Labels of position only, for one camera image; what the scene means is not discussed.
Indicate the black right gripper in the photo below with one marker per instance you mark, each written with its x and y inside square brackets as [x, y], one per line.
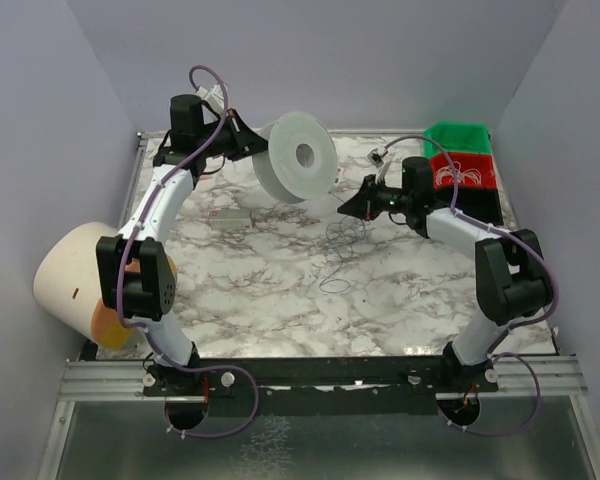
[371, 196]

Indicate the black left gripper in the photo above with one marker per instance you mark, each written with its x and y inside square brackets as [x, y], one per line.
[235, 138]

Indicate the white perforated cable spool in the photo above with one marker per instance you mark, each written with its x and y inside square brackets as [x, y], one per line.
[301, 161]

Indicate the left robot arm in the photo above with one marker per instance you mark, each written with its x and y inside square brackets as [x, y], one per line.
[136, 278]

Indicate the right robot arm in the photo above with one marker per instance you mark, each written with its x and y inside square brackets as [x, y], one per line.
[512, 281]

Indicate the grey cardboard box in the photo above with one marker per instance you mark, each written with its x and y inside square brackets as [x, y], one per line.
[231, 220]

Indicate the green storage bin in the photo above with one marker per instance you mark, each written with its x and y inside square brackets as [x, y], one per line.
[461, 137]

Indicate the red storage bin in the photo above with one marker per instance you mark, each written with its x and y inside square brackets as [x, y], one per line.
[473, 170]

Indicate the black storage bin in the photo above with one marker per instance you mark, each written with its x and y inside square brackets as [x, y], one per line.
[481, 204]

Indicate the beige cylinder with orange disc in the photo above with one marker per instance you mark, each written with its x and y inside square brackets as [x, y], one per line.
[67, 285]

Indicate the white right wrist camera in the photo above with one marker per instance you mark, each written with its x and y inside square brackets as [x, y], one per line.
[376, 157]

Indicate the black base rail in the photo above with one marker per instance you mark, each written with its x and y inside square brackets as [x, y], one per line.
[319, 386]

